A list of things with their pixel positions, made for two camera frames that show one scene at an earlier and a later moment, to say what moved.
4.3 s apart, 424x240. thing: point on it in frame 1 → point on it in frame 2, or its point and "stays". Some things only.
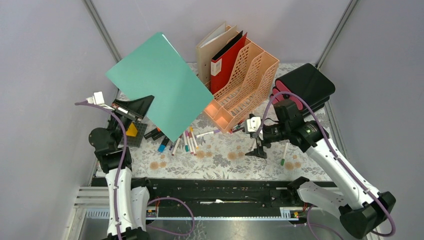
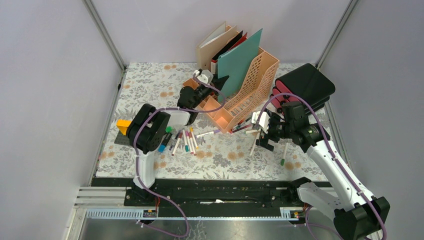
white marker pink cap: (190, 147) stays
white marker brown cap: (176, 146) stays
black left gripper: (137, 108) → (218, 83)
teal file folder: (156, 68) → (236, 64)
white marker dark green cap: (282, 160) stays
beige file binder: (210, 46) stays
